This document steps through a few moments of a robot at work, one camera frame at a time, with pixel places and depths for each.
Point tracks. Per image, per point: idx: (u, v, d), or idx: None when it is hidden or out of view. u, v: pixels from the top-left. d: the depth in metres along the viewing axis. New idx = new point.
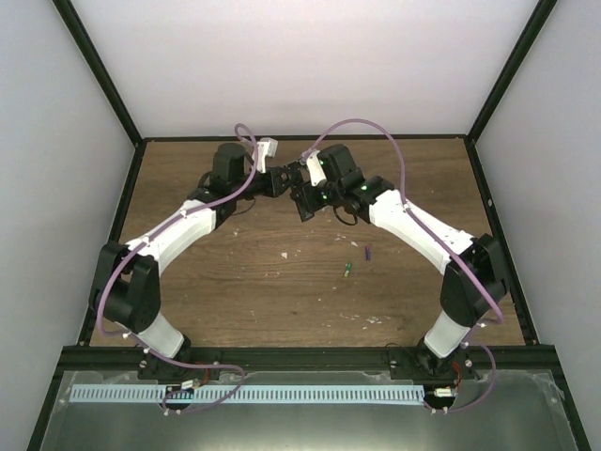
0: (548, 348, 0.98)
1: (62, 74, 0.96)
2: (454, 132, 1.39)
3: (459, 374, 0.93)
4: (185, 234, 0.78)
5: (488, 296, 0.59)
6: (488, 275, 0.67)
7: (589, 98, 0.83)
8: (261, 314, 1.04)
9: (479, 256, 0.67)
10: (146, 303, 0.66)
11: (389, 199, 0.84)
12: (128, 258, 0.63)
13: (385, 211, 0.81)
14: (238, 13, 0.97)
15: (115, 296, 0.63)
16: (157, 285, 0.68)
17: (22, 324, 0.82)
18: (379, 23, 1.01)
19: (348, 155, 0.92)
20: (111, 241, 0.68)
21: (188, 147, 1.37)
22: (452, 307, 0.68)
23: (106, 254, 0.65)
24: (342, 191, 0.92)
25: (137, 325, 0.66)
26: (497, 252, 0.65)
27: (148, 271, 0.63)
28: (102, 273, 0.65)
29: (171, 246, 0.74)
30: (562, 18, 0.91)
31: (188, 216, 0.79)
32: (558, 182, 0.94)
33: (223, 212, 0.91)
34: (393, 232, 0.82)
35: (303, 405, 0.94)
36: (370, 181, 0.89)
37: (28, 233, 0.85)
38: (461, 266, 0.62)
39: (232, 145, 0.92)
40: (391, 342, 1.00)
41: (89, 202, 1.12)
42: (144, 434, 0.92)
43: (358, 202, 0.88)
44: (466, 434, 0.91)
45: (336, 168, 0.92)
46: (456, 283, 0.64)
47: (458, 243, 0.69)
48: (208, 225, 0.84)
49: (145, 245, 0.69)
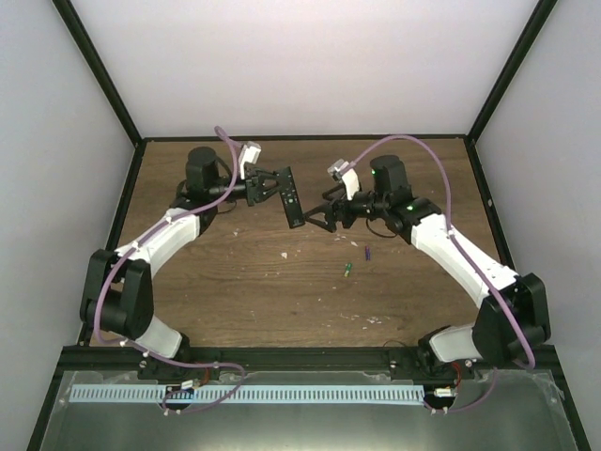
0: (548, 348, 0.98)
1: (61, 74, 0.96)
2: (454, 132, 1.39)
3: (459, 373, 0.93)
4: (173, 238, 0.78)
5: (525, 341, 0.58)
6: (529, 318, 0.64)
7: (589, 98, 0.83)
8: (261, 314, 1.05)
9: (521, 296, 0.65)
10: (142, 308, 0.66)
11: (434, 223, 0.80)
12: (118, 264, 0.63)
13: (428, 234, 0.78)
14: (237, 13, 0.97)
15: (108, 306, 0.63)
16: (150, 287, 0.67)
17: (21, 324, 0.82)
18: (379, 23, 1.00)
19: (403, 170, 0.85)
20: (100, 250, 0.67)
21: (188, 147, 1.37)
22: (484, 343, 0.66)
23: (95, 263, 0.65)
24: (386, 207, 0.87)
25: (134, 332, 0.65)
26: (541, 294, 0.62)
27: (142, 273, 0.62)
28: (93, 283, 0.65)
29: (160, 250, 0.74)
30: (561, 18, 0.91)
31: (174, 222, 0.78)
32: (558, 184, 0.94)
33: (207, 219, 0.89)
34: (434, 255, 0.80)
35: (303, 405, 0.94)
36: (417, 202, 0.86)
37: (27, 234, 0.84)
38: (500, 303, 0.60)
39: (202, 150, 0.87)
40: (391, 342, 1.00)
41: (89, 202, 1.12)
42: (144, 434, 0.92)
43: (402, 221, 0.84)
44: (466, 434, 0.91)
45: (387, 182, 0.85)
46: (490, 319, 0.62)
47: (500, 278, 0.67)
48: (192, 232, 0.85)
49: (135, 250, 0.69)
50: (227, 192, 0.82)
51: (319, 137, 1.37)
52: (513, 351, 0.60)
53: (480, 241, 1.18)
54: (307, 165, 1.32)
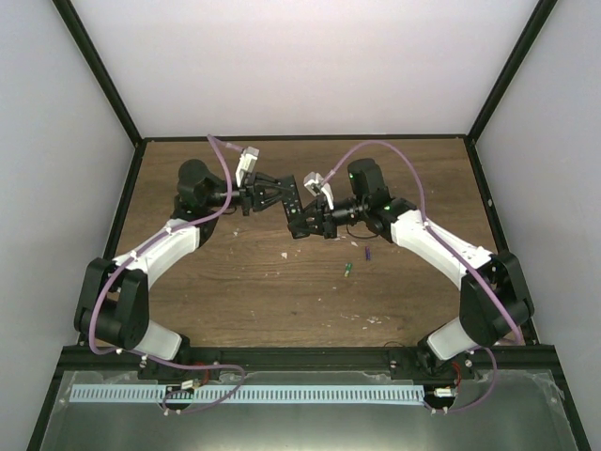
0: (547, 348, 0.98)
1: (62, 76, 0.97)
2: (454, 132, 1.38)
3: (459, 374, 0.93)
4: (171, 250, 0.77)
5: (505, 314, 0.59)
6: (509, 296, 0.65)
7: (589, 100, 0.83)
8: (261, 314, 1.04)
9: (500, 275, 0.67)
10: (140, 315, 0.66)
11: (408, 216, 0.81)
12: (115, 273, 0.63)
13: (406, 229, 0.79)
14: (237, 12, 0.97)
15: (103, 316, 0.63)
16: (146, 299, 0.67)
17: (21, 325, 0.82)
18: (380, 24, 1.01)
19: (377, 169, 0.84)
20: (97, 258, 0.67)
21: (188, 147, 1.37)
22: (470, 325, 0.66)
23: (92, 272, 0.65)
24: (366, 209, 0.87)
25: (130, 342, 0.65)
26: (516, 270, 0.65)
27: (138, 284, 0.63)
28: (88, 290, 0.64)
29: (159, 260, 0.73)
30: (561, 18, 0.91)
31: (173, 232, 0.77)
32: (557, 184, 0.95)
33: (207, 231, 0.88)
34: (414, 248, 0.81)
35: (303, 405, 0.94)
36: (395, 202, 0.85)
37: (26, 234, 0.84)
38: (479, 280, 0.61)
39: (192, 164, 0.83)
40: (391, 342, 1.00)
41: (89, 202, 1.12)
42: (145, 434, 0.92)
43: (381, 222, 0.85)
44: (466, 434, 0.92)
45: (365, 185, 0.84)
46: (473, 299, 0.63)
47: (477, 257, 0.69)
48: (192, 243, 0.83)
49: (133, 259, 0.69)
50: (227, 199, 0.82)
51: (319, 136, 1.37)
52: (499, 329, 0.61)
53: (480, 241, 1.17)
54: (307, 165, 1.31)
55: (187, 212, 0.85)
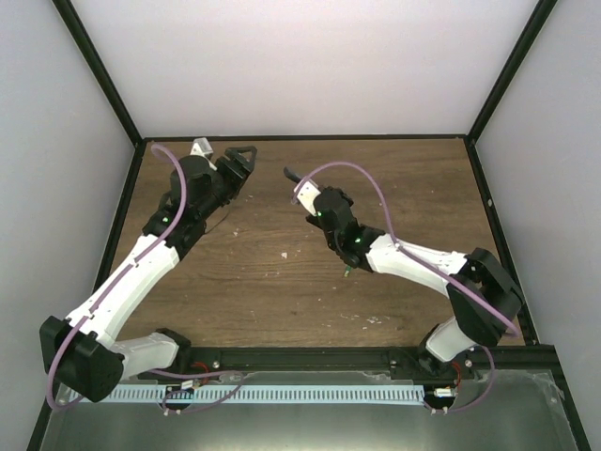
0: (547, 348, 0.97)
1: (62, 75, 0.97)
2: (454, 132, 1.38)
3: (459, 374, 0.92)
4: (141, 284, 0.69)
5: (500, 316, 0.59)
6: (497, 289, 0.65)
7: (588, 102, 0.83)
8: (261, 314, 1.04)
9: (480, 272, 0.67)
10: (106, 375, 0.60)
11: (379, 241, 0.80)
12: (65, 343, 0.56)
13: (381, 256, 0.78)
14: (237, 12, 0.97)
15: (62, 376, 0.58)
16: (112, 355, 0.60)
17: (22, 326, 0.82)
18: (379, 24, 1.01)
19: (341, 198, 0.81)
20: (53, 316, 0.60)
21: (187, 147, 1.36)
22: (467, 329, 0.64)
23: (46, 331, 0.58)
24: (339, 242, 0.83)
25: (97, 397, 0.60)
26: (494, 264, 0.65)
27: (92, 352, 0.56)
28: (48, 351, 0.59)
29: (123, 304, 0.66)
30: (561, 19, 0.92)
31: (139, 262, 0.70)
32: (557, 187, 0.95)
33: (187, 241, 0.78)
34: (393, 272, 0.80)
35: (303, 405, 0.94)
36: (363, 230, 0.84)
37: (25, 234, 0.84)
38: (466, 289, 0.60)
39: (191, 159, 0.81)
40: (391, 342, 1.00)
41: (89, 204, 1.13)
42: (146, 433, 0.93)
43: (357, 255, 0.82)
44: (465, 434, 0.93)
45: (337, 223, 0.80)
46: (464, 305, 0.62)
47: (454, 263, 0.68)
48: (170, 260, 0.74)
49: (87, 318, 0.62)
50: (181, 200, 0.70)
51: (319, 136, 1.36)
52: (497, 328, 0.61)
53: (481, 241, 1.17)
54: (307, 164, 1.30)
55: (164, 220, 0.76)
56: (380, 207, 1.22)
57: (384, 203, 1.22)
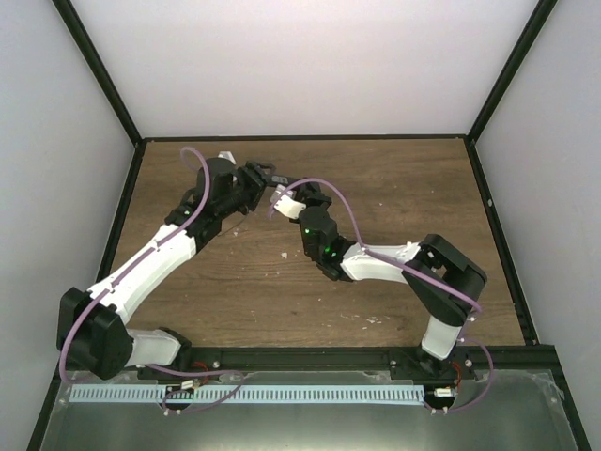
0: (547, 348, 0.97)
1: (63, 75, 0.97)
2: (454, 132, 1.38)
3: (459, 374, 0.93)
4: (160, 268, 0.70)
5: (460, 294, 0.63)
6: (456, 270, 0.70)
7: (588, 104, 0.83)
8: (261, 314, 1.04)
9: (436, 257, 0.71)
10: (117, 349, 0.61)
11: (350, 250, 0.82)
12: (84, 313, 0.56)
13: (354, 263, 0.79)
14: (237, 11, 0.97)
15: (75, 349, 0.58)
16: (125, 333, 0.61)
17: (22, 325, 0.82)
18: (378, 24, 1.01)
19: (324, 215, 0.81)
20: (73, 287, 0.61)
21: (200, 147, 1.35)
22: (438, 315, 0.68)
23: (66, 302, 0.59)
24: (321, 256, 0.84)
25: (107, 375, 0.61)
26: (444, 246, 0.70)
27: (110, 324, 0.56)
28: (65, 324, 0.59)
29: (141, 285, 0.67)
30: (561, 18, 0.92)
31: (161, 247, 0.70)
32: (557, 186, 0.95)
33: (205, 235, 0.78)
34: (368, 275, 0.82)
35: (302, 405, 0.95)
36: (343, 243, 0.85)
37: (25, 232, 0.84)
38: (422, 275, 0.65)
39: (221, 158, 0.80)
40: (391, 342, 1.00)
41: (89, 202, 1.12)
42: (145, 433, 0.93)
43: (337, 269, 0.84)
44: (465, 434, 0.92)
45: (324, 241, 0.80)
46: (427, 291, 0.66)
47: (408, 254, 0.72)
48: (188, 252, 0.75)
49: (108, 291, 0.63)
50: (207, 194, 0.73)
51: (319, 137, 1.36)
52: (462, 307, 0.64)
53: (481, 241, 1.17)
54: (307, 164, 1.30)
55: (187, 213, 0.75)
56: (379, 207, 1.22)
57: (384, 203, 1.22)
